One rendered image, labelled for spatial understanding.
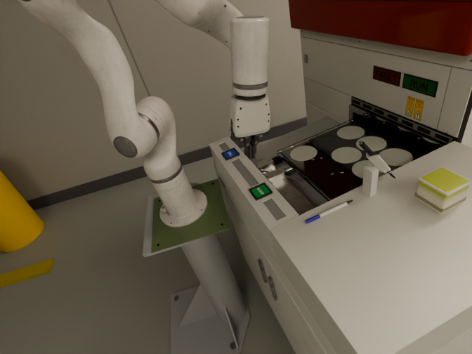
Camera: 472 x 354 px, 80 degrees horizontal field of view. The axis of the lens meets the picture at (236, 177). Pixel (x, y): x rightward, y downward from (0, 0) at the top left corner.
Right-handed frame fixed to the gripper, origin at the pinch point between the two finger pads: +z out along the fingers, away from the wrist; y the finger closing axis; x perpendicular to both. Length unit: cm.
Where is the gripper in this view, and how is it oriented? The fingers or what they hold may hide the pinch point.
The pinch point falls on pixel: (250, 150)
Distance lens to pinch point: 76.6
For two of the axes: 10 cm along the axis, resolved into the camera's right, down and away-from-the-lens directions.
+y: -9.3, 2.2, -2.9
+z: 0.3, 8.4, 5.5
